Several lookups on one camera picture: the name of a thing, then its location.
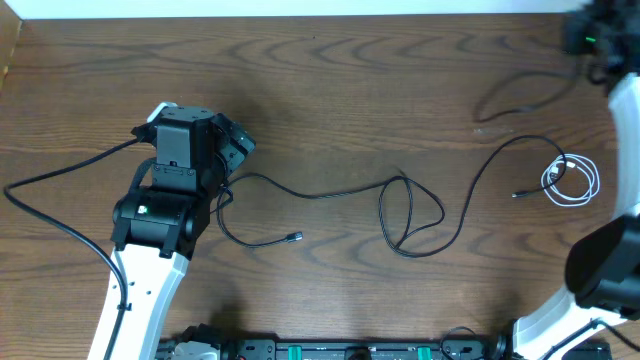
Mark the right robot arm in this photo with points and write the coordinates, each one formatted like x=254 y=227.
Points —
x=601 y=283

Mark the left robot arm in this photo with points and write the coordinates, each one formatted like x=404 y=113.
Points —
x=158 y=221

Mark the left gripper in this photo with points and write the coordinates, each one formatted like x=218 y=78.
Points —
x=233 y=145

